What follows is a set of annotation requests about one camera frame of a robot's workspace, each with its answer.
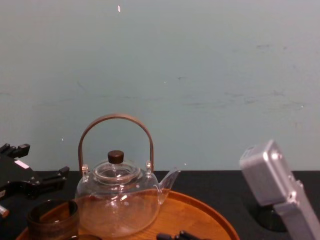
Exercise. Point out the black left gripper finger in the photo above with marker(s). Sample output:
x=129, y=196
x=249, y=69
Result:
x=17, y=150
x=53, y=178

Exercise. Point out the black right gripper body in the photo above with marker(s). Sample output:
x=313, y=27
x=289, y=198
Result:
x=266, y=217

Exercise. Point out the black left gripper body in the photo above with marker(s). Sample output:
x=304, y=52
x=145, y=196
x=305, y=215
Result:
x=15, y=175

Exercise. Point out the round wooden tray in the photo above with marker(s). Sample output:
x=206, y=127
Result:
x=190, y=215

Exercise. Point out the glass cup brown sleeve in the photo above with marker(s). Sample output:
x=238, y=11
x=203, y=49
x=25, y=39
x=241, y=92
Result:
x=50, y=222

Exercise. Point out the black table cloth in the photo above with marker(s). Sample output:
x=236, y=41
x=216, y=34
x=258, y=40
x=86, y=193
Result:
x=220, y=182

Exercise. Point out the glass teapot lid dark knob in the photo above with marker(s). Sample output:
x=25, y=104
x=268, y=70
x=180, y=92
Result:
x=115, y=160

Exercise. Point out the small black ridged piece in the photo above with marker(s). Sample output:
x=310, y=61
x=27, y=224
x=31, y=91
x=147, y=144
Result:
x=185, y=236

